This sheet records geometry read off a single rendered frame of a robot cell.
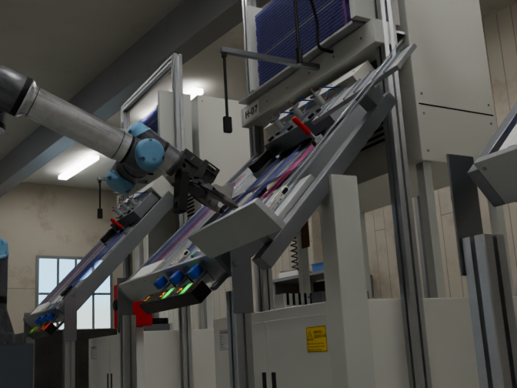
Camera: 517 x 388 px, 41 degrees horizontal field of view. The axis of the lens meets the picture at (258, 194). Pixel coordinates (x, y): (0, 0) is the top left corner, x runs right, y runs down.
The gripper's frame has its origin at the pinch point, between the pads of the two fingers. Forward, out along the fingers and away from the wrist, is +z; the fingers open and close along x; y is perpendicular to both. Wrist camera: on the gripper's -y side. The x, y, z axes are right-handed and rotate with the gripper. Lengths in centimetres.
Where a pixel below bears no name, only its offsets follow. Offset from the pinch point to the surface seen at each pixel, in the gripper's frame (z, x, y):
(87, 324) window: 173, 908, 130
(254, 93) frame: -4, 26, 55
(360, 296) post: 11, -64, -28
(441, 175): 48, -20, 43
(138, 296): -2.8, 27.5, -26.7
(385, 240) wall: 268, 355, 241
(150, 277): -7.2, 9.5, -25.6
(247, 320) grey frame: 5, -36, -35
